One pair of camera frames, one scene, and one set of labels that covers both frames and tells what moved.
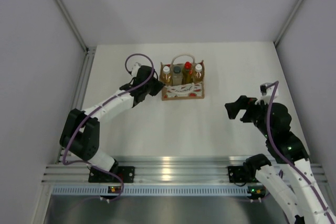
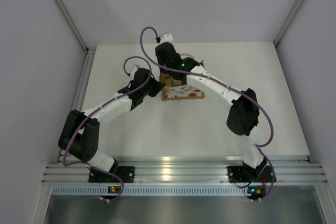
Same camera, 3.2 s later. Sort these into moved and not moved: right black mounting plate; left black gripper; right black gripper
Moved: right black gripper
Not moved: left black gripper; right black mounting plate
